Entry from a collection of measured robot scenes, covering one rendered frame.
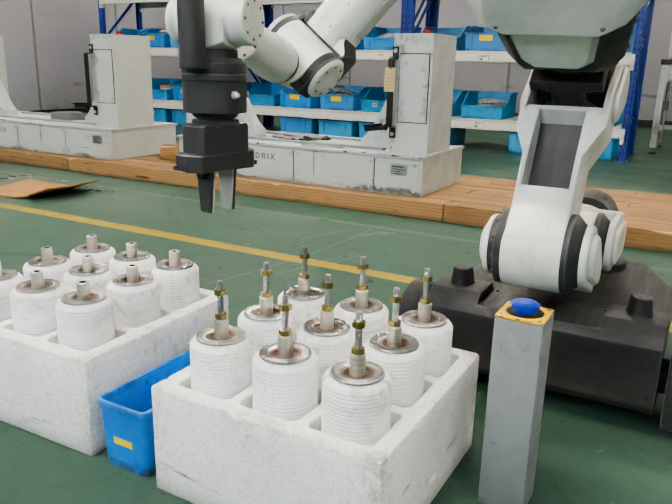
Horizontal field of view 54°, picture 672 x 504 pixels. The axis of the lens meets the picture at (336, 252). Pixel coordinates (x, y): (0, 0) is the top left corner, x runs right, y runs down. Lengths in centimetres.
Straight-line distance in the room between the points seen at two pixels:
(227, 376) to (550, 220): 60
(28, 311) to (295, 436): 59
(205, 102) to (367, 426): 48
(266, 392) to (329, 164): 238
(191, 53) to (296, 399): 48
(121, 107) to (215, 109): 333
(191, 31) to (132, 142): 342
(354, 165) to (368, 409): 238
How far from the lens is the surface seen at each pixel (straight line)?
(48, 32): 852
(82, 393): 121
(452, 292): 141
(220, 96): 92
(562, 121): 133
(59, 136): 453
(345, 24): 116
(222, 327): 102
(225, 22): 91
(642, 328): 135
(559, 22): 112
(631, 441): 138
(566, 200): 122
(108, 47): 424
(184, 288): 138
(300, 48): 114
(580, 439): 135
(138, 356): 127
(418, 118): 310
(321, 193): 322
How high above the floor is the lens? 65
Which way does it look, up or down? 16 degrees down
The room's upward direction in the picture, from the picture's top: 1 degrees clockwise
